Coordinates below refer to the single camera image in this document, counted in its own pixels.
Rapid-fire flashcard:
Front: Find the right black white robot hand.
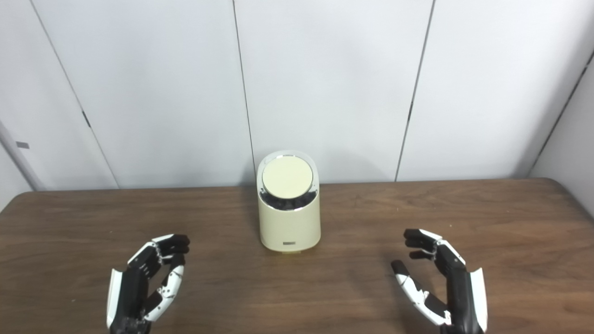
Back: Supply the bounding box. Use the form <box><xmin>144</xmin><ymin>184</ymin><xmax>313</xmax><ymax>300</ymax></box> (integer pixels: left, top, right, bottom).
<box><xmin>391</xmin><ymin>228</ymin><xmax>489</xmax><ymax>334</ymax></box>

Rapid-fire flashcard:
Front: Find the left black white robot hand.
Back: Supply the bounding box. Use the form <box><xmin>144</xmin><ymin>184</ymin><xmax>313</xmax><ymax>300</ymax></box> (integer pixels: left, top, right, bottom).
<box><xmin>106</xmin><ymin>234</ymin><xmax>191</xmax><ymax>334</ymax></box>

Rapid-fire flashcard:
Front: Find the round cream bin lid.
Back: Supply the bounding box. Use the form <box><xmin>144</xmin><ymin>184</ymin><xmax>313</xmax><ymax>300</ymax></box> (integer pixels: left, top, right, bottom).
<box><xmin>262</xmin><ymin>155</ymin><xmax>314</xmax><ymax>200</ymax></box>

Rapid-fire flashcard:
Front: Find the cream-colored bin body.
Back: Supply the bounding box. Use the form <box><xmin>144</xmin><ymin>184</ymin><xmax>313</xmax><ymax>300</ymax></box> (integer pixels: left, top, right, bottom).
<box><xmin>257</xmin><ymin>150</ymin><xmax>322</xmax><ymax>254</ymax></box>

